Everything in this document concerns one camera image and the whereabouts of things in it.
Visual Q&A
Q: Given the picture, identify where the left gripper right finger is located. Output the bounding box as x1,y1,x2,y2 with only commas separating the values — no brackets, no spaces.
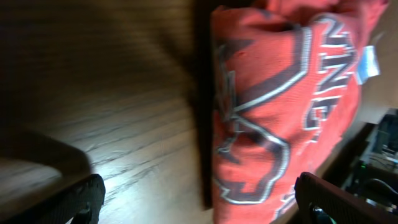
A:
295,172,397,224

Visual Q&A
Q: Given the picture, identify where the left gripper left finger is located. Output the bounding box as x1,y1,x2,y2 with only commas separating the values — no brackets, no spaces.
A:
2,174,106,224

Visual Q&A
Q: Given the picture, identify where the coral red t-shirt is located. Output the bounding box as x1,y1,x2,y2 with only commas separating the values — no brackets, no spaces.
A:
211,0,388,223

